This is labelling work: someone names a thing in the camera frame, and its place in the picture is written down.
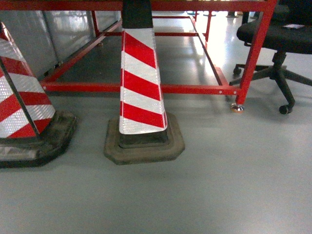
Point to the red white striped cone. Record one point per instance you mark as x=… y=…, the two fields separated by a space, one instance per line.
x=144 y=132
x=32 y=131

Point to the black office chair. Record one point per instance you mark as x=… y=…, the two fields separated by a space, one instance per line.
x=290 y=31

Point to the red metal table frame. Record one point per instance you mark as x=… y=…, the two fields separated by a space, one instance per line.
x=223 y=88

